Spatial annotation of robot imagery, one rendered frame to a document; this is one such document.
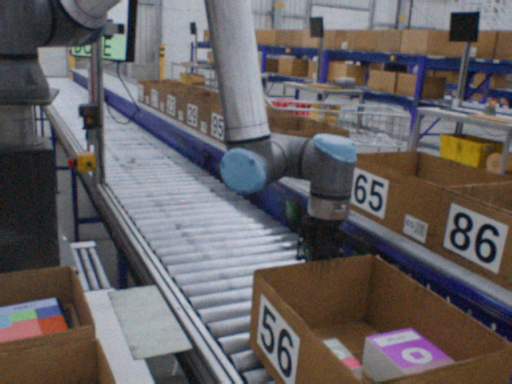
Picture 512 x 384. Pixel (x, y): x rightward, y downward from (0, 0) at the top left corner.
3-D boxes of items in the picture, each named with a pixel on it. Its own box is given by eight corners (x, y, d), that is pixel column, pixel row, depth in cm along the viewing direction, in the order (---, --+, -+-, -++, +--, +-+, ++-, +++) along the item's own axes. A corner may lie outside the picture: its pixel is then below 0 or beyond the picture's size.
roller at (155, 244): (142, 254, 160) (142, 239, 159) (287, 237, 183) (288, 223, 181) (146, 260, 156) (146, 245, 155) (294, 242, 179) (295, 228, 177)
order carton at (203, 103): (184, 126, 294) (185, 96, 289) (232, 125, 307) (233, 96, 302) (208, 138, 261) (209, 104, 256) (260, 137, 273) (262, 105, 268)
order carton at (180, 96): (165, 116, 328) (165, 89, 323) (208, 116, 340) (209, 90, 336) (184, 126, 294) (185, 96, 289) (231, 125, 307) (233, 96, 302)
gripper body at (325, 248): (294, 263, 116) (299, 212, 112) (326, 258, 119) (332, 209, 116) (312, 277, 109) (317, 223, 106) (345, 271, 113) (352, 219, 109)
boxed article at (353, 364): (334, 393, 92) (336, 371, 91) (309, 362, 101) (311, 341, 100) (360, 387, 94) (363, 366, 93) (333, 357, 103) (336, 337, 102)
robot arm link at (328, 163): (320, 131, 113) (364, 137, 108) (315, 186, 116) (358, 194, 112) (303, 136, 105) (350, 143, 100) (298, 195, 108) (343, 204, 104)
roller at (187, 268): (157, 270, 144) (161, 264, 140) (315, 249, 166) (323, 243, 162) (161, 287, 142) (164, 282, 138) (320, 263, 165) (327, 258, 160)
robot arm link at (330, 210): (335, 188, 116) (361, 200, 107) (333, 208, 117) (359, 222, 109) (301, 190, 112) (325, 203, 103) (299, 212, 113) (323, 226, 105)
